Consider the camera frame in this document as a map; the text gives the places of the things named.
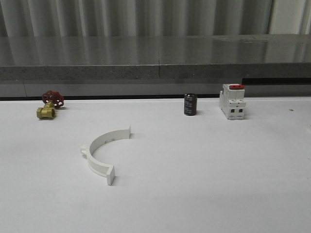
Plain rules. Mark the white circuit breaker red switch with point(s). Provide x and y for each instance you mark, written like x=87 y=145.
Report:
x=232 y=101

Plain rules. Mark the black cylindrical capacitor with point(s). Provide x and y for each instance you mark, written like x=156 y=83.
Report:
x=190 y=104

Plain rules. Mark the grey stone countertop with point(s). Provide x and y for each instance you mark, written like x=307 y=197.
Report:
x=251 y=59

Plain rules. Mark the white half-ring pipe clamp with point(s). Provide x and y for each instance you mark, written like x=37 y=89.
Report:
x=100 y=168

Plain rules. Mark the brass valve red handwheel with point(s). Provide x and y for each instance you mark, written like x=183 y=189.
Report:
x=52 y=100

